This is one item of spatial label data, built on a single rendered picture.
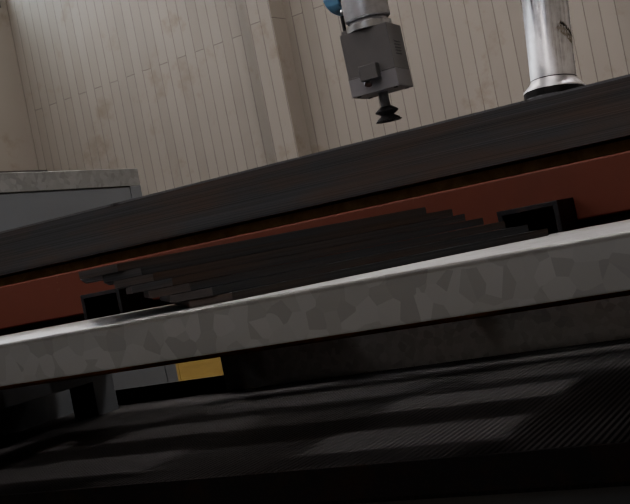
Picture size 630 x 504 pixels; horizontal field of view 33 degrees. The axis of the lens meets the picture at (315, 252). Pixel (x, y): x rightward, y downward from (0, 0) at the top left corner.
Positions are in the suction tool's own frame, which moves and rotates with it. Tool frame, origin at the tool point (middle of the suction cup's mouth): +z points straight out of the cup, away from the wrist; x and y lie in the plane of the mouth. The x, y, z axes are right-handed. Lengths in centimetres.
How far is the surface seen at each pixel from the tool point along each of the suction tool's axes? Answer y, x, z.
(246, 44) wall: -483, 857, -213
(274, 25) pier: -430, 827, -216
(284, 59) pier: -429, 832, -180
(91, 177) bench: -81, 26, -7
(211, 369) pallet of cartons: -273, 343, 75
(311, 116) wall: -419, 846, -116
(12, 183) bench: -82, 2, -7
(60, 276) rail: -13, -72, 15
